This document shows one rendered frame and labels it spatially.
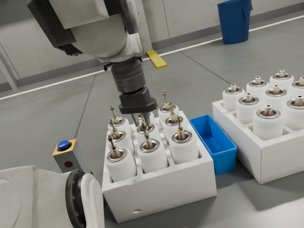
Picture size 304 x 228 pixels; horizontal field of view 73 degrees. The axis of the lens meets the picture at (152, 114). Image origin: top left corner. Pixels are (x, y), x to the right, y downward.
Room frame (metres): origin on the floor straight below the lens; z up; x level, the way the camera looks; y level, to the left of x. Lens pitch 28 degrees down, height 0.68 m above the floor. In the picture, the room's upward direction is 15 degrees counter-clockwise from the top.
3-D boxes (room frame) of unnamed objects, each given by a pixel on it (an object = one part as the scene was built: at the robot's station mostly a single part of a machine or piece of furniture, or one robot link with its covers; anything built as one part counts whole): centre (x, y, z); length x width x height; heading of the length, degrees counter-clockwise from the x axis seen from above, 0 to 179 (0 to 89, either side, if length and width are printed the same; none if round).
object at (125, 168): (0.59, 0.15, 0.16); 0.10 x 0.10 x 0.18
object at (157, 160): (0.59, 0.04, 0.16); 0.10 x 0.10 x 0.18
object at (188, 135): (0.59, -0.08, 0.25); 0.08 x 0.08 x 0.01
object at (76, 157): (0.63, 0.33, 0.16); 0.07 x 0.07 x 0.31; 1
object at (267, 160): (0.72, -0.51, 0.09); 0.39 x 0.39 x 0.18; 3
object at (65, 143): (0.63, 0.33, 0.32); 0.04 x 0.04 x 0.02
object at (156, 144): (0.59, 0.04, 0.25); 0.08 x 0.08 x 0.01
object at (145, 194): (0.71, 0.04, 0.09); 0.39 x 0.39 x 0.18; 1
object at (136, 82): (0.59, 0.04, 0.46); 0.13 x 0.10 x 0.12; 68
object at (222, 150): (0.76, -0.23, 0.06); 0.30 x 0.11 x 0.12; 1
